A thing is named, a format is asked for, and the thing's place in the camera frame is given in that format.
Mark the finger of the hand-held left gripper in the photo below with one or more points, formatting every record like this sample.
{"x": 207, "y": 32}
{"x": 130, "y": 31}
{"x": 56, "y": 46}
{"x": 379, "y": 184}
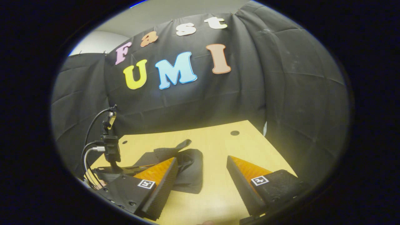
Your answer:
{"x": 137, "y": 168}

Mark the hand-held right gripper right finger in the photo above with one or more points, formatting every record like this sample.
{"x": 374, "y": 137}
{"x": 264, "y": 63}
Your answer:
{"x": 242, "y": 187}

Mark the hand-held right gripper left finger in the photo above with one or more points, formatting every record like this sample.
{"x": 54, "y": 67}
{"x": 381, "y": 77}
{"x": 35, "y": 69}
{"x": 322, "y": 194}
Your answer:
{"x": 162, "y": 190}

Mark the black denim jeans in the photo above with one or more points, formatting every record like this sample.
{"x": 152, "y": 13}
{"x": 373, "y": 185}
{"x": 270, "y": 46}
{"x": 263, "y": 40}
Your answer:
{"x": 190, "y": 172}

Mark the black backdrop cloth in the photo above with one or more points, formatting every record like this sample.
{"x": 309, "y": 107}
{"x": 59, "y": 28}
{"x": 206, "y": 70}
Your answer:
{"x": 275, "y": 87}

